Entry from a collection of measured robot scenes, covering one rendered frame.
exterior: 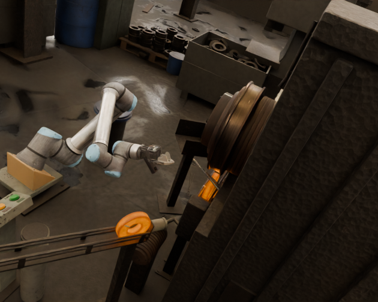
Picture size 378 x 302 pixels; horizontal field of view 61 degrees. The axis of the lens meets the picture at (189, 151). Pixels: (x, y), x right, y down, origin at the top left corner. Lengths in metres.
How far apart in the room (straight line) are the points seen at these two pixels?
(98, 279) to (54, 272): 0.25
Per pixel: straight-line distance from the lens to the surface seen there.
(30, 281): 1.88
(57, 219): 2.39
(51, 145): 2.37
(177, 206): 2.64
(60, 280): 2.12
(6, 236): 1.77
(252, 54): 4.29
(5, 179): 2.48
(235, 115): 1.35
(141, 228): 1.48
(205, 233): 1.33
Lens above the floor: 1.82
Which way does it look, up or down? 33 degrees down
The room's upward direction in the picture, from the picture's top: 21 degrees clockwise
